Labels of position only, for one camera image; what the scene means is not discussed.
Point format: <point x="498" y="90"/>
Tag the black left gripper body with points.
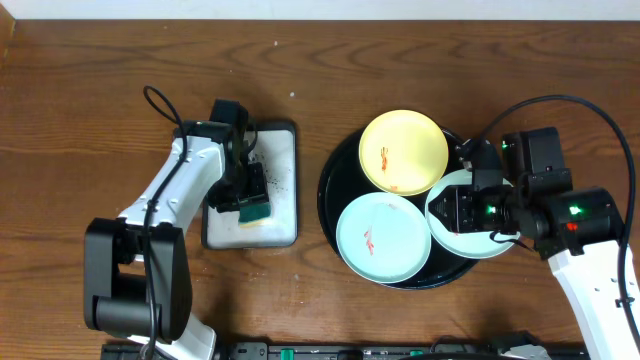
<point x="245" y="198"/>

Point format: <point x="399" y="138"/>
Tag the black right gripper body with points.
<point x="484" y="212"/>

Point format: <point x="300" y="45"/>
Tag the green yellow sponge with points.
<point x="253" y="213"/>

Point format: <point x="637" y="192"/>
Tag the pale green plate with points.
<point x="472" y="245"/>

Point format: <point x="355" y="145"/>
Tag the light blue plate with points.
<point x="383" y="237"/>

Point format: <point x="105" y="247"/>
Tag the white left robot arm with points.
<point x="137" y="282"/>

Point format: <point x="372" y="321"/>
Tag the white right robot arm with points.
<point x="579" y="235"/>

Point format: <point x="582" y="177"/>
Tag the black rectangular soapy tray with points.
<point x="276" y="150"/>

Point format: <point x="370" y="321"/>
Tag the round black tray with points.
<point x="342" y="180"/>

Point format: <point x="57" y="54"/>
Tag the yellow plate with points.
<point x="403" y="152"/>

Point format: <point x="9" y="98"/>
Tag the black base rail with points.
<point x="262" y="351"/>

